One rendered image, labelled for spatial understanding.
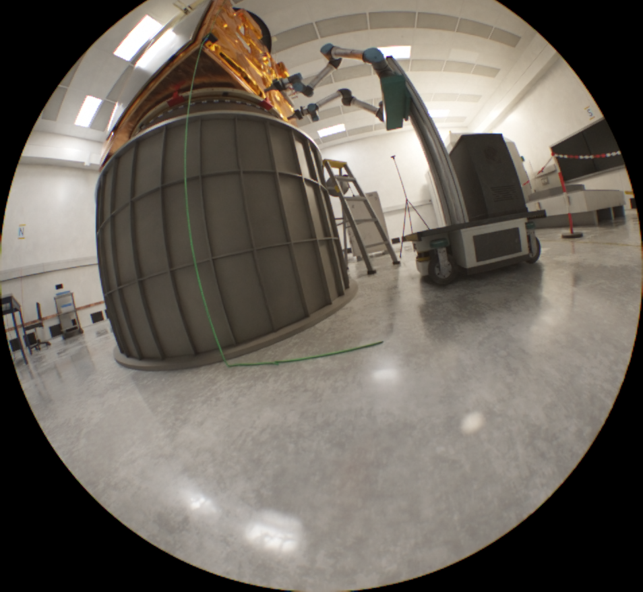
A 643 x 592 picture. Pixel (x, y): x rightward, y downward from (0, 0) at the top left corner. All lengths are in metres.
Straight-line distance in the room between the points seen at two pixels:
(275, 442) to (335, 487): 0.15
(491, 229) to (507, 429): 0.99
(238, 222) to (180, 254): 0.29
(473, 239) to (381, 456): 1.02
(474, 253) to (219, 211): 1.24
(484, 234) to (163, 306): 1.57
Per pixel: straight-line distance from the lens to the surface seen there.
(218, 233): 0.89
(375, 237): 4.68
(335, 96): 2.10
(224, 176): 0.98
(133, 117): 2.04
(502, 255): 1.23
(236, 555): 0.35
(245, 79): 1.93
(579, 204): 4.01
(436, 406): 0.42
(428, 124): 1.47
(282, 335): 0.85
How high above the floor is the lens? 0.31
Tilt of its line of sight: 4 degrees down
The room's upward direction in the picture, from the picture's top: 13 degrees counter-clockwise
